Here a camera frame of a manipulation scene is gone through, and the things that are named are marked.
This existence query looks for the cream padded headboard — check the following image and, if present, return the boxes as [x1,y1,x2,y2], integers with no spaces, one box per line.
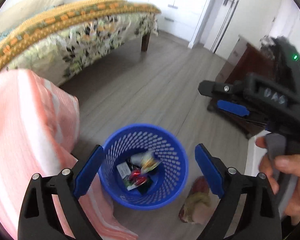
[0,0,64,34]

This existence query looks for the yellow green snack bag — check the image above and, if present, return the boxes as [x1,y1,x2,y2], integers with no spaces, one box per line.
[129,151,161,174]

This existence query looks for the bed with floral sheet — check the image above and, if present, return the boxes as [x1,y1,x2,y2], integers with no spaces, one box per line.
[0,0,162,87]

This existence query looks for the right hand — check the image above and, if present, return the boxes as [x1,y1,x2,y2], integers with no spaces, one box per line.
[258,139,300,225]

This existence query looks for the blue plastic waste basket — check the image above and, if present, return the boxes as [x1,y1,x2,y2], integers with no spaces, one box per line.
[98,124,189,210]

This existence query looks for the red foil candy jar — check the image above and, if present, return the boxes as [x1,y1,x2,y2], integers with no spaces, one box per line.
[129,169,148,186]

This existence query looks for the pink striped tablecloth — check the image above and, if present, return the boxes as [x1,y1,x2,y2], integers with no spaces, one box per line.
[0,69,139,240]

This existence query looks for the dark brown cabinet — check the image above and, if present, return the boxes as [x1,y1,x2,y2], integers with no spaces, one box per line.
[207,36,275,139]

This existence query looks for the green white milk carton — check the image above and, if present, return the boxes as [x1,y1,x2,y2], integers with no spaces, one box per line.
[116,162,140,191]

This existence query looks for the black gold foil wrapper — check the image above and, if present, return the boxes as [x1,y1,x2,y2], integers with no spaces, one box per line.
[137,176,153,195]

